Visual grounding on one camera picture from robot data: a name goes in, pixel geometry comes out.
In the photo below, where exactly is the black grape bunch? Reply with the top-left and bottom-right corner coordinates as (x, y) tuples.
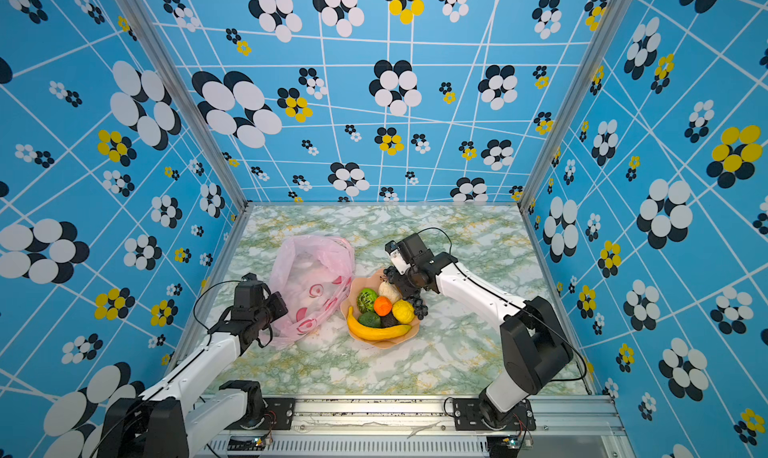
(383, 266), (429, 320)

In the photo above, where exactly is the yellow lemon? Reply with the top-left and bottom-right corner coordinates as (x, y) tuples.
(391, 299), (415, 325)

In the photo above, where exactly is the pink wavy plate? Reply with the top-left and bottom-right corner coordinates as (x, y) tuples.
(339, 270), (421, 349)

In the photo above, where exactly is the orange tangerine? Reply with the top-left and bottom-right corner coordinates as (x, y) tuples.
(373, 296), (393, 317)

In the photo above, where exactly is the dark green avocado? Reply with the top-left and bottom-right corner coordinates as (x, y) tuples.
(380, 313), (400, 328)

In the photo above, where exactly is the green kiwi fruit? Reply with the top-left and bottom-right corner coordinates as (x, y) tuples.
(356, 287), (379, 314)

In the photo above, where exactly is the pink plastic bag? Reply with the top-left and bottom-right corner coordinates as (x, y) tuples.
(268, 235), (355, 348)

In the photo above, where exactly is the light green lime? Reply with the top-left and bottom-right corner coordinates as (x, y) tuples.
(358, 311), (382, 328)

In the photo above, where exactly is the yellow banana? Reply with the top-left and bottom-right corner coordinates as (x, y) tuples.
(347, 307), (412, 342)

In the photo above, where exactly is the beige pear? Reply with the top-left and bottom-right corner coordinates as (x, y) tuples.
(378, 281), (402, 304)

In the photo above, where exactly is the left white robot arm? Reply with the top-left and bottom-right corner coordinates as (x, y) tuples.
(90, 273), (288, 457)

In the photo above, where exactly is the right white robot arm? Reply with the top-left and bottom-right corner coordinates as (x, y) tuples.
(385, 233), (574, 429)

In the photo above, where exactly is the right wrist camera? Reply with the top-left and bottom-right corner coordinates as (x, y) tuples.
(385, 241), (410, 275)

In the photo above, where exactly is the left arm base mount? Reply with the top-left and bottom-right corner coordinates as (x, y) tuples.
(225, 396), (297, 432)

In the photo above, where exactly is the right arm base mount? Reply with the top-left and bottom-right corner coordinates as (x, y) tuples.
(446, 398), (537, 432)

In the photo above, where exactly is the aluminium front rail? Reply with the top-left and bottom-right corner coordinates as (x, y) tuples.
(193, 395), (634, 457)

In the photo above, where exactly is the right corner aluminium post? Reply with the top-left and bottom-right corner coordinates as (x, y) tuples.
(519, 0), (632, 212)

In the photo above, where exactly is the corner aluminium post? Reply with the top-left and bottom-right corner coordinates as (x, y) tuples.
(519, 0), (632, 212)
(115, 0), (248, 213)

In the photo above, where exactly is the left corner aluminium post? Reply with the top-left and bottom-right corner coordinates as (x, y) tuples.
(115, 0), (248, 213)

